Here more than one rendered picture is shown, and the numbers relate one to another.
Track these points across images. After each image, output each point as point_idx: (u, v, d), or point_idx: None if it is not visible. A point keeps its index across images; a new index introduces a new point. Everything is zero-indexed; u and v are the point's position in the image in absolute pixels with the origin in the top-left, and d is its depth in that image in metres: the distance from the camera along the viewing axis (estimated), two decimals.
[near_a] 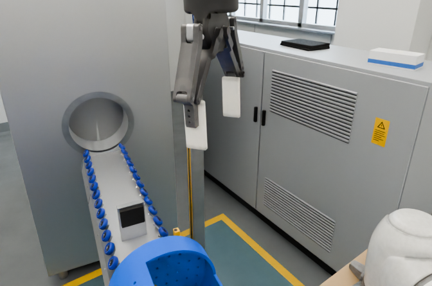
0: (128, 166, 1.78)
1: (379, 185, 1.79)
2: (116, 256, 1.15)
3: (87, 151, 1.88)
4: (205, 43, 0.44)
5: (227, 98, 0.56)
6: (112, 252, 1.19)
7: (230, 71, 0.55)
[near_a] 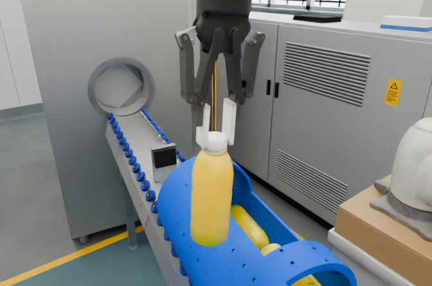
0: (152, 126, 1.87)
1: (391, 144, 1.87)
2: (153, 190, 1.24)
3: (111, 114, 1.97)
4: None
5: (206, 126, 0.50)
6: (148, 189, 1.28)
7: (202, 98, 0.48)
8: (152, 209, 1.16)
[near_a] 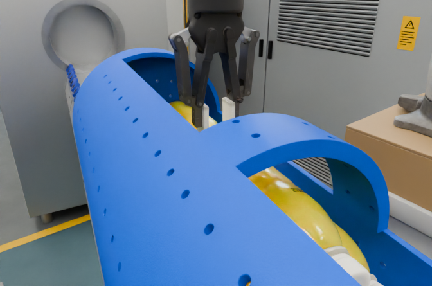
0: None
1: None
2: None
3: (71, 65, 1.65)
4: None
5: (206, 127, 0.50)
6: None
7: (200, 99, 0.49)
8: None
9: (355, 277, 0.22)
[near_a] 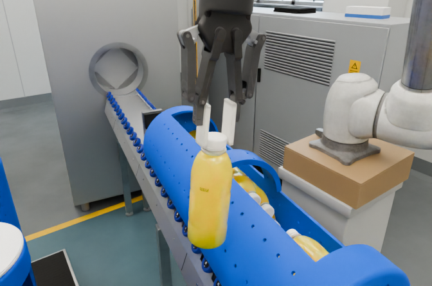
0: (145, 101, 2.14)
1: None
2: (143, 144, 1.51)
3: (109, 92, 2.24)
4: None
5: (206, 126, 0.50)
6: (139, 144, 1.55)
7: (202, 98, 0.49)
8: (141, 157, 1.44)
9: (255, 198, 0.82)
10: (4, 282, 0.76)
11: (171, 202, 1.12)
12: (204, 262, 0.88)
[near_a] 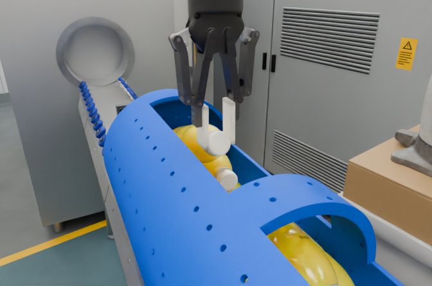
0: (129, 94, 1.62)
1: (404, 116, 1.63)
2: None
3: (83, 81, 1.72)
4: None
5: (206, 127, 0.50)
6: None
7: (200, 99, 0.49)
8: None
9: None
10: None
11: None
12: None
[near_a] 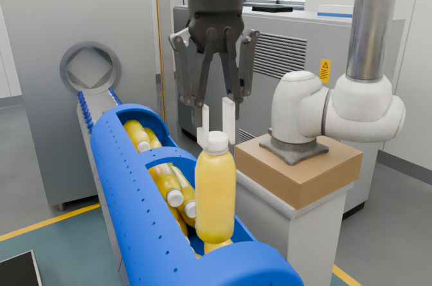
0: (116, 101, 2.12)
1: None
2: None
3: (80, 91, 2.22)
4: None
5: (206, 127, 0.50)
6: None
7: (200, 99, 0.49)
8: None
9: (177, 195, 0.81)
10: None
11: None
12: None
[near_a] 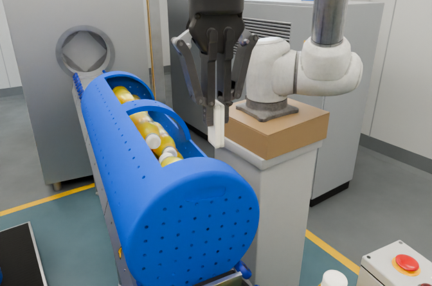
0: None
1: (308, 97, 2.24)
2: None
3: (76, 73, 2.33)
4: (197, 42, 0.45)
5: (214, 123, 0.52)
6: None
7: (220, 96, 0.50)
8: None
9: (154, 138, 0.91)
10: None
11: None
12: None
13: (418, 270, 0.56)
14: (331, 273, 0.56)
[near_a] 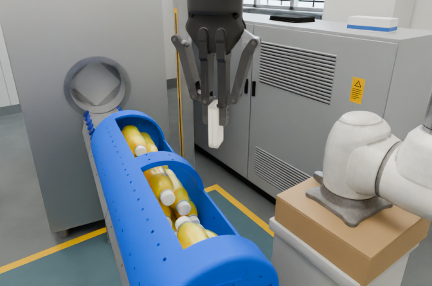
0: None
1: None
2: None
3: (87, 111, 2.03)
4: (236, 41, 0.46)
5: (215, 126, 0.51)
6: None
7: (209, 97, 0.50)
8: None
9: (169, 195, 0.90)
10: None
11: None
12: None
13: None
14: None
